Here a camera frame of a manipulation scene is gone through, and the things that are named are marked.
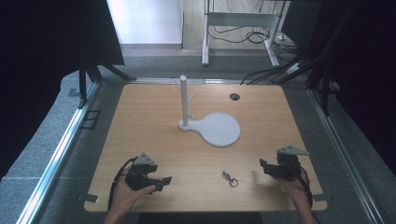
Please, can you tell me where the white power strip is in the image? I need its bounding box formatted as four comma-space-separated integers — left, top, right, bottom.
285, 62, 302, 76

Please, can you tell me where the black floor cable bundle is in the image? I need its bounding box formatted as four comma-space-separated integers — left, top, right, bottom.
239, 36, 304, 86

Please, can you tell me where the white branched hanger stand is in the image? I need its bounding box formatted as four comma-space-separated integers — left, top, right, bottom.
173, 75, 242, 148

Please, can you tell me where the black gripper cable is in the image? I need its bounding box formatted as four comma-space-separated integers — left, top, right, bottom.
299, 167, 314, 208
106, 156, 138, 212

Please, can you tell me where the person's right hand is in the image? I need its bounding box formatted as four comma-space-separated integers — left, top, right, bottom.
279, 168, 313, 207

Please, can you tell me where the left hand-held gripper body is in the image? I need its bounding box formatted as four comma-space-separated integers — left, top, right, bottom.
124, 151, 160, 191

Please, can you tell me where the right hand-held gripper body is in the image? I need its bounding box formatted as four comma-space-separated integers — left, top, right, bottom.
268, 145, 311, 182

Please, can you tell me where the black metal stand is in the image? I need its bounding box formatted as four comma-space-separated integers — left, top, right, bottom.
270, 6, 356, 117

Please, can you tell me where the black curtain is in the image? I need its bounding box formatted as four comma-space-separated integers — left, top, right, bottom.
0, 0, 126, 181
281, 0, 396, 176

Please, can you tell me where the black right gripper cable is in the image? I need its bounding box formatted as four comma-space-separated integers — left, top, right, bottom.
299, 167, 314, 208

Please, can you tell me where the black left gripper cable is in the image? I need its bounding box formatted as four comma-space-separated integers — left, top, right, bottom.
106, 156, 138, 212

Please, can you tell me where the black tripod stand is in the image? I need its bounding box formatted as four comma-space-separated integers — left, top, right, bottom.
78, 57, 138, 109

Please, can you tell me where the black looped floor cable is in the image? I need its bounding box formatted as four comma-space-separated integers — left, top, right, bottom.
207, 23, 271, 45

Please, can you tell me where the white metal desk frame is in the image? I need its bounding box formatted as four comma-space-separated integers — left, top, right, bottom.
201, 0, 288, 68

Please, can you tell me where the aluminium frame rail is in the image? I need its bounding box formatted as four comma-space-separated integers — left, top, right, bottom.
125, 77, 244, 86
16, 81, 102, 224
306, 88, 387, 224

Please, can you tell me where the person's left hand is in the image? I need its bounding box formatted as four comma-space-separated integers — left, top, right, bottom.
107, 166, 157, 217

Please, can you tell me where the metal key ring with clasp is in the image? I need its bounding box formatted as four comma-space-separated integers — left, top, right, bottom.
221, 170, 240, 189

